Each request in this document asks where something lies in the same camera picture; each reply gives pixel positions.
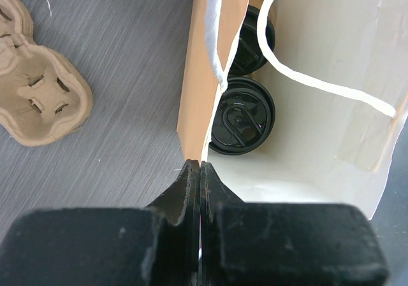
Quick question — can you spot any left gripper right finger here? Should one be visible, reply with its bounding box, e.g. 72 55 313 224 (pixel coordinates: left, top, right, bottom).
200 162 390 285

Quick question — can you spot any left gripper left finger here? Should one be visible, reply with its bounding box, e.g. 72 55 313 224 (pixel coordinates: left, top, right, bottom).
1 160 200 285

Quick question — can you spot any cardboard cup carrier tray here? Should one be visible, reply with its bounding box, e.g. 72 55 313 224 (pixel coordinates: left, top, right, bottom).
1 0 92 147

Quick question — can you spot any black lid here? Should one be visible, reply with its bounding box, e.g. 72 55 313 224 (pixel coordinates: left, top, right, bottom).
229 5 266 76
209 76 275 155

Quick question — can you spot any brown paper takeout bag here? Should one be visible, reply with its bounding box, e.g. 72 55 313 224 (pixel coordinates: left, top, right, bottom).
177 0 407 218

